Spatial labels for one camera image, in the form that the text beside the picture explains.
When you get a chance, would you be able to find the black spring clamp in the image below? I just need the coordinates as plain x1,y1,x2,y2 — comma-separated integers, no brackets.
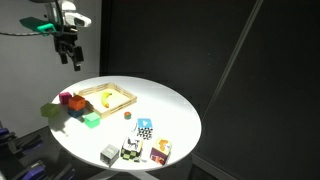
9,133,45,158

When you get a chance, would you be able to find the wooden tray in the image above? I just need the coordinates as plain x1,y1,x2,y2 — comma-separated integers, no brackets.
73,82,138,120

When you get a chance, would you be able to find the gray cube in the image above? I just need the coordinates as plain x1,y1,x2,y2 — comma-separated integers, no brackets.
99,143,121,168

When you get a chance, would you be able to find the orange purple picture cube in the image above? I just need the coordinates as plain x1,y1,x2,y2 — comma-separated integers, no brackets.
149,138,173,166

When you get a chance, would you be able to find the lime green block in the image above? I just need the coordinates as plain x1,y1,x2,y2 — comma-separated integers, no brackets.
40,102,62,119

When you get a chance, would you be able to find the purple orange spring clamp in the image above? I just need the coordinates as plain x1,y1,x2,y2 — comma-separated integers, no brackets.
13,159,48,180
0,128,16,145

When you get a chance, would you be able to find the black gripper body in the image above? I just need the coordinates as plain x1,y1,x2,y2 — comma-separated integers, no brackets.
53,28,81,55

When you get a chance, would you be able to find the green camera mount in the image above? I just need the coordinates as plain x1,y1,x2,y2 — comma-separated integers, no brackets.
19,16,56,37

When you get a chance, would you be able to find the pink block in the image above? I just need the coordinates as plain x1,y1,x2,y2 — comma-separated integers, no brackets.
58,91,73,106

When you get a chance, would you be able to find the blue block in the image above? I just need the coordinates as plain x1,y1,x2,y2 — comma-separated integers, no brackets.
67,105,85,119

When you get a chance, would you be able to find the orange block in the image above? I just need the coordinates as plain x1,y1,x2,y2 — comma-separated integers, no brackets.
68,94,87,112

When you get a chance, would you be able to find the yellow banana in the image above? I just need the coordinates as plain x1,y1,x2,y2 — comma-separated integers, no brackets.
100,90,113,109

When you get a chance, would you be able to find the white table pedestal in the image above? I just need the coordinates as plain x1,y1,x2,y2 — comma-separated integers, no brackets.
88,169,159,180

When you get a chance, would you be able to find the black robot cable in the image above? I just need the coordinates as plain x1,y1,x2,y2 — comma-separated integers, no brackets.
0,13,66,38

